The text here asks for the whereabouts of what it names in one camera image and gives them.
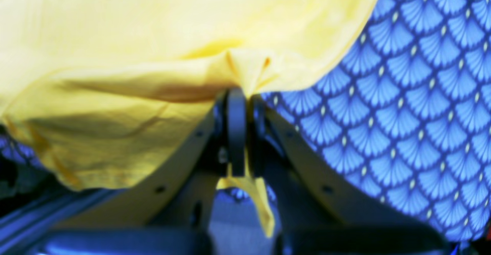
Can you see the blue fan-pattern tablecloth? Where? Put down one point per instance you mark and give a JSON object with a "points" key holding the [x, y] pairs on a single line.
{"points": [[405, 115]]}

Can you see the yellow T-shirt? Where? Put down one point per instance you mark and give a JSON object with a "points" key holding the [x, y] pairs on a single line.
{"points": [[104, 91]]}

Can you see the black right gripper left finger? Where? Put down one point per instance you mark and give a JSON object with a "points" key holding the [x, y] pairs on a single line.
{"points": [[181, 191]]}

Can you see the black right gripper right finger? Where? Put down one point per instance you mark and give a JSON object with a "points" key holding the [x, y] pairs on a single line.
{"points": [[310, 193]]}

